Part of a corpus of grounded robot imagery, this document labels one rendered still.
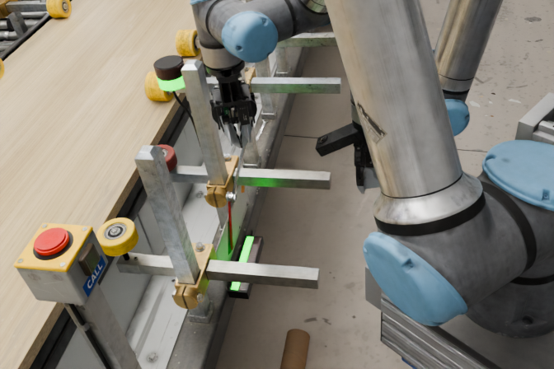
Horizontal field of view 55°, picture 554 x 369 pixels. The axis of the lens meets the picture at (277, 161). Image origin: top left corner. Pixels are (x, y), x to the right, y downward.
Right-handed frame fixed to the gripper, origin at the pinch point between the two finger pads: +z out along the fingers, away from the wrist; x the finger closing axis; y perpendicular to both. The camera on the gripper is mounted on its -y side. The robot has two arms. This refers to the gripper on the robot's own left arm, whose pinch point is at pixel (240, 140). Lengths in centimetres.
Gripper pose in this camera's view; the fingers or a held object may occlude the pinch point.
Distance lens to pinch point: 112.7
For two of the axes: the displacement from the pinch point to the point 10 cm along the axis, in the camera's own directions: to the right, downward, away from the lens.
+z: 1.1, 7.7, 6.3
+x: 9.8, -1.9, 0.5
